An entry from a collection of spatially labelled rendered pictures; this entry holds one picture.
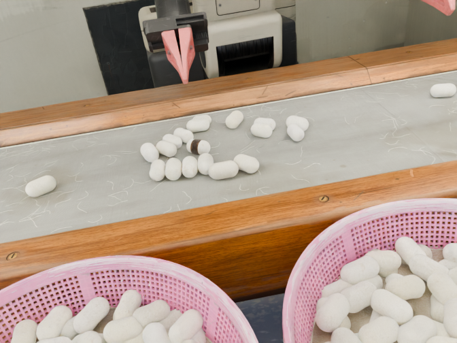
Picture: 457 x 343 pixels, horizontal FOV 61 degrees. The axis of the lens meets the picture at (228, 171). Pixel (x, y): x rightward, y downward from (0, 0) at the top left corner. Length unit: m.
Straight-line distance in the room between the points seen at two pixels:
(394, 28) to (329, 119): 2.50
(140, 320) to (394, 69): 0.61
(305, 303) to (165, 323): 0.12
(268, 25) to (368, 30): 1.91
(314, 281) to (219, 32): 0.85
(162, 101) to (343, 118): 0.31
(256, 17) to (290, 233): 0.83
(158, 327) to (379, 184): 0.25
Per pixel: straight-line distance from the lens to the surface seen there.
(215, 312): 0.32
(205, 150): 0.53
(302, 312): 0.32
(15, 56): 2.65
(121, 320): 0.35
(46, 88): 2.67
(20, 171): 0.65
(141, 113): 0.69
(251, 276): 0.40
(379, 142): 0.55
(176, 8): 0.67
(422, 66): 0.80
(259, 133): 0.56
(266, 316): 0.41
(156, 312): 0.34
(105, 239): 0.39
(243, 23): 1.11
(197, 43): 0.68
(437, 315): 0.35
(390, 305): 0.33
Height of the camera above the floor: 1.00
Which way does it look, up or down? 31 degrees down
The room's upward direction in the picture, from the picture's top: 8 degrees counter-clockwise
